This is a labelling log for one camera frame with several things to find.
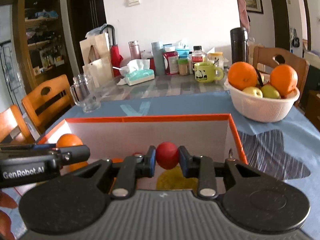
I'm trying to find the large red tomato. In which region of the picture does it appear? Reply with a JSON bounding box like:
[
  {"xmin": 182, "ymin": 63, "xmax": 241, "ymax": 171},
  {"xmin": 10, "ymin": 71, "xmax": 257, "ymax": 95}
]
[{"xmin": 156, "ymin": 142, "xmax": 180, "ymax": 170}]

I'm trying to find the orange tangerine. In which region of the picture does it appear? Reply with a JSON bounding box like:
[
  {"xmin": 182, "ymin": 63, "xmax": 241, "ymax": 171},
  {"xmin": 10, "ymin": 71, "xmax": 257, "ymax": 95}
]
[{"xmin": 56, "ymin": 133, "xmax": 89, "ymax": 172}]

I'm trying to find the person's left hand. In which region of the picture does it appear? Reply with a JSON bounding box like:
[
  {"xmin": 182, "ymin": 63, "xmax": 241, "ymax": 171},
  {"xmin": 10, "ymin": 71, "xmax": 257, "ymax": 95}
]
[{"xmin": 1, "ymin": 191, "xmax": 17, "ymax": 240}]

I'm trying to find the orange cardboard box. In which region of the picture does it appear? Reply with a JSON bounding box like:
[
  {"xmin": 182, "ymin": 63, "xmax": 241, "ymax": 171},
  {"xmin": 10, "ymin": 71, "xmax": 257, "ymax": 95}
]
[{"xmin": 15, "ymin": 113, "xmax": 249, "ymax": 196}]

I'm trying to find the near wooden chair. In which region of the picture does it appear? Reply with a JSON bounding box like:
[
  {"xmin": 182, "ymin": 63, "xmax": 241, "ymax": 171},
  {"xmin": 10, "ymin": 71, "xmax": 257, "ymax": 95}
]
[{"xmin": 0, "ymin": 105, "xmax": 35, "ymax": 144}]

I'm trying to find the wooden chair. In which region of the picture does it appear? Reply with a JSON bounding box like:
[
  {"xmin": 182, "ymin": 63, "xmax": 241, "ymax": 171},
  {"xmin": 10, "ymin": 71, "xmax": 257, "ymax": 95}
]
[
  {"xmin": 0, "ymin": 105, "xmax": 35, "ymax": 144},
  {"xmin": 252, "ymin": 45, "xmax": 310, "ymax": 108},
  {"xmin": 22, "ymin": 74, "xmax": 74, "ymax": 134}
]

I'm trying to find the far wooden chair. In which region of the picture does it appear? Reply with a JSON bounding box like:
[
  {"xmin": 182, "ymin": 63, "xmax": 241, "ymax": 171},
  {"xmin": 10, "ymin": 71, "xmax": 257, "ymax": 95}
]
[{"xmin": 22, "ymin": 74, "xmax": 74, "ymax": 134}]

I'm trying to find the white fruit basket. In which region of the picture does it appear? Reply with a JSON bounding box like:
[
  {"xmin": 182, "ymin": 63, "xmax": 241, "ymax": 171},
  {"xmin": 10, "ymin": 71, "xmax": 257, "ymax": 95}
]
[{"xmin": 224, "ymin": 79, "xmax": 300, "ymax": 122}]

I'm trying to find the glass jar mug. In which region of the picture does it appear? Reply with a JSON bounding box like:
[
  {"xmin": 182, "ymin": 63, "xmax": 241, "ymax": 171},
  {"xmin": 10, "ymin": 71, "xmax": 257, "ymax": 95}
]
[{"xmin": 70, "ymin": 74, "xmax": 101, "ymax": 113}]

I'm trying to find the green tissue box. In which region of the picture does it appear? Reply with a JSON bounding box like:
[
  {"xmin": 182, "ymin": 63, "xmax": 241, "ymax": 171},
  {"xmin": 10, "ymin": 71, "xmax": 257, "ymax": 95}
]
[{"xmin": 124, "ymin": 69, "xmax": 155, "ymax": 86}]

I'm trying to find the blue patterned tablecloth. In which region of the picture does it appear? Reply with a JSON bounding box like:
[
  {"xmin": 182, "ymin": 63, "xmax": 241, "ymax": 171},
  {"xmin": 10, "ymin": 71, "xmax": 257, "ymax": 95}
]
[{"xmin": 0, "ymin": 90, "xmax": 320, "ymax": 238}]

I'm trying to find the yellow apple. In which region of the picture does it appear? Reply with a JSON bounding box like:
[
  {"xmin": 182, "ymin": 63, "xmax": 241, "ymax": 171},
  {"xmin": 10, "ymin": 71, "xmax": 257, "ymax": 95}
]
[{"xmin": 242, "ymin": 87, "xmax": 263, "ymax": 98}]

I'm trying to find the green panda mug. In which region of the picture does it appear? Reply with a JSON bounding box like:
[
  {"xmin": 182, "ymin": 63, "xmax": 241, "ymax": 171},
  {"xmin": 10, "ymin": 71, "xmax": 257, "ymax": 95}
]
[{"xmin": 194, "ymin": 62, "xmax": 224, "ymax": 83}]

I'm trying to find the orange in basket left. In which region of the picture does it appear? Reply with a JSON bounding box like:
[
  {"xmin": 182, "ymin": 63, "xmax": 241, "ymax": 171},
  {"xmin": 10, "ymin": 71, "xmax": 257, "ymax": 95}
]
[{"xmin": 228, "ymin": 62, "xmax": 258, "ymax": 90}]

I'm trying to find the orange in basket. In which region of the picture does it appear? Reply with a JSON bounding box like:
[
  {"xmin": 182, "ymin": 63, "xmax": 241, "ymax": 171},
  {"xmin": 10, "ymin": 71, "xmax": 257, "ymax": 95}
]
[
  {"xmin": 270, "ymin": 64, "xmax": 298, "ymax": 98},
  {"xmin": 228, "ymin": 62, "xmax": 258, "ymax": 90}
]

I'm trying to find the green apple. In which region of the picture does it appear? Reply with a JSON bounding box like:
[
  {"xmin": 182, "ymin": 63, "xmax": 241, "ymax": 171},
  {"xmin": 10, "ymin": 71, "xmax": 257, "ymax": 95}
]
[{"xmin": 260, "ymin": 84, "xmax": 281, "ymax": 99}]

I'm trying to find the red umbrella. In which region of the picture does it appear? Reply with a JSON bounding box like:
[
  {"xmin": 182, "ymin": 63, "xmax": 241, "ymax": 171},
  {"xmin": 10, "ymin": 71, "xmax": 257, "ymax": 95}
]
[{"xmin": 100, "ymin": 23, "xmax": 123, "ymax": 77}]

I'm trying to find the red label jar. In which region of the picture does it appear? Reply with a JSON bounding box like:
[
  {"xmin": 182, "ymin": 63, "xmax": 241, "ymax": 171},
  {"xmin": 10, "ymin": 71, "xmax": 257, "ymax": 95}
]
[{"xmin": 163, "ymin": 51, "xmax": 179, "ymax": 75}]

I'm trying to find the wooden shelf cabinet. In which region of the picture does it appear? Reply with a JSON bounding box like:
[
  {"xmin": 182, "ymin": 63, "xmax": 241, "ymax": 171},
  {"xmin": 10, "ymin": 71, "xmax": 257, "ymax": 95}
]
[{"xmin": 12, "ymin": 0, "xmax": 73, "ymax": 93}]

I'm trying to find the grey tall bottle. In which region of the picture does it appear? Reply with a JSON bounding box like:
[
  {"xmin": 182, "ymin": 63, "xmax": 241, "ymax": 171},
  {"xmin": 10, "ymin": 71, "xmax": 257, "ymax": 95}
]
[{"xmin": 151, "ymin": 42, "xmax": 165, "ymax": 76}]

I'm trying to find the pink thermos bottle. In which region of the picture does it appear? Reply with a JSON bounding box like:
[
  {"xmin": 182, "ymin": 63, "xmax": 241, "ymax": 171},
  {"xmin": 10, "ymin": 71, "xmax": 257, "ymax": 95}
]
[{"xmin": 129, "ymin": 40, "xmax": 142, "ymax": 60}]

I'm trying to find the orange in basket right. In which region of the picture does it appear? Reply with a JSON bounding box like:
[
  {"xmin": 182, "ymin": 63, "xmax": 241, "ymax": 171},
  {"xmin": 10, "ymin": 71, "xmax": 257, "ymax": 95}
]
[{"xmin": 270, "ymin": 64, "xmax": 298, "ymax": 98}]

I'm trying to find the paper shopping bag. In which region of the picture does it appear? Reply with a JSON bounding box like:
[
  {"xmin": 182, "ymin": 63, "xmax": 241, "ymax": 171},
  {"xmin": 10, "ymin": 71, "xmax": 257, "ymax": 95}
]
[{"xmin": 80, "ymin": 33, "xmax": 114, "ymax": 88}]

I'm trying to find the wooden chair right side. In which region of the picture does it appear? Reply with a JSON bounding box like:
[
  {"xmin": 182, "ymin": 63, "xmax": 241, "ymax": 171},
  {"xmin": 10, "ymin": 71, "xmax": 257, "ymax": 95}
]
[{"xmin": 252, "ymin": 45, "xmax": 310, "ymax": 108}]

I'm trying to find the black thermos bottle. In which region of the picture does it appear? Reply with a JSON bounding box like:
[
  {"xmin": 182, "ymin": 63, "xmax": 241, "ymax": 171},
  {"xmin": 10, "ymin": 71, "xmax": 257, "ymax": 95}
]
[{"xmin": 230, "ymin": 27, "xmax": 248, "ymax": 63}]

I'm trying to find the pink hanging cloth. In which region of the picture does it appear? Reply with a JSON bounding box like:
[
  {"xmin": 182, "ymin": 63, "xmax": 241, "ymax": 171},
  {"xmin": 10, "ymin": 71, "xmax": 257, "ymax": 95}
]
[{"xmin": 237, "ymin": 0, "xmax": 250, "ymax": 33}]

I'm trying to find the wall switch panel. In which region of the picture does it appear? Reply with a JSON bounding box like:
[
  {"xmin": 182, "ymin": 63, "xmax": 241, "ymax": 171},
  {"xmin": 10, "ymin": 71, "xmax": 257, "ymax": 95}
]
[{"xmin": 126, "ymin": 0, "xmax": 140, "ymax": 7}]

